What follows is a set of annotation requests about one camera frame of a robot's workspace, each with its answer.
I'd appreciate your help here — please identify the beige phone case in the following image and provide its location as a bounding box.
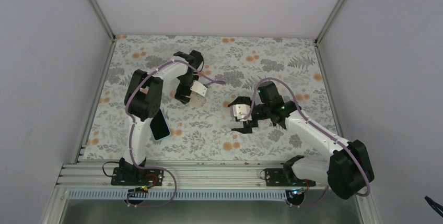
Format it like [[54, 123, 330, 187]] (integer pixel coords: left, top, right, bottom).
[[188, 92, 205, 108]]

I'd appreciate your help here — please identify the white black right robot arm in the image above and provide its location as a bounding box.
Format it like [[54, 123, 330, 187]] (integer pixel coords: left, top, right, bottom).
[[229, 78, 375, 199]]

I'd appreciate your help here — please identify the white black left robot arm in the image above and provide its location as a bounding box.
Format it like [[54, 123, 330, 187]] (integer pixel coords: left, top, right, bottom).
[[123, 50, 207, 185]]

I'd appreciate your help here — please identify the blue-cased black phone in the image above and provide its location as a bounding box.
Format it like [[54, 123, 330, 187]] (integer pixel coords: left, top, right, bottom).
[[149, 110, 171, 142]]

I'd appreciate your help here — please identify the floral patterned table mat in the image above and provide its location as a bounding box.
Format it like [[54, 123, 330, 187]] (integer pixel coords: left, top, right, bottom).
[[83, 34, 336, 161]]

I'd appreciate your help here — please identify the black object at edge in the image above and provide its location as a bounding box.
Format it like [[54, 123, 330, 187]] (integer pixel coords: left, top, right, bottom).
[[424, 196, 443, 217]]

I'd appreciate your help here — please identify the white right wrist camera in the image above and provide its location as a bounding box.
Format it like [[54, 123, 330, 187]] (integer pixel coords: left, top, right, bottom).
[[230, 104, 252, 122]]

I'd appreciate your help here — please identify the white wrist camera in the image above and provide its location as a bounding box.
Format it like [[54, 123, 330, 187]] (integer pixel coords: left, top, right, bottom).
[[190, 80, 207, 98], [230, 104, 252, 122]]

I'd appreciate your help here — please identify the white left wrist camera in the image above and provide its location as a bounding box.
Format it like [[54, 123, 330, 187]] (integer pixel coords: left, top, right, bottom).
[[190, 80, 207, 98]]

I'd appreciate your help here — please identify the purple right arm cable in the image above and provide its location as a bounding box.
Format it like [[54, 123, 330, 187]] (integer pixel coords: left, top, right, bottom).
[[242, 77, 371, 209]]

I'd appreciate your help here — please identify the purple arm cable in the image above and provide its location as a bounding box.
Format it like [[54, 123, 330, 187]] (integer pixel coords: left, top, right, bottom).
[[242, 77, 371, 209], [124, 60, 226, 209]]

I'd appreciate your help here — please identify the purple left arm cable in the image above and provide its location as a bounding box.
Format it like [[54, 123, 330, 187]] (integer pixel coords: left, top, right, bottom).
[[124, 60, 226, 209]]

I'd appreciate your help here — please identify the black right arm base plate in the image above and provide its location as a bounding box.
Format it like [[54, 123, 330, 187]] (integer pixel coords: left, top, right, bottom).
[[262, 168, 316, 187]]

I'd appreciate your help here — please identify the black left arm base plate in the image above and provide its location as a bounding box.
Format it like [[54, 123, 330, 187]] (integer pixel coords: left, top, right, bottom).
[[110, 168, 164, 187]]

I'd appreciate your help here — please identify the aluminium rail frame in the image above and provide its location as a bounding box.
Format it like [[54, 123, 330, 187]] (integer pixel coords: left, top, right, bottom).
[[41, 160, 381, 224]]

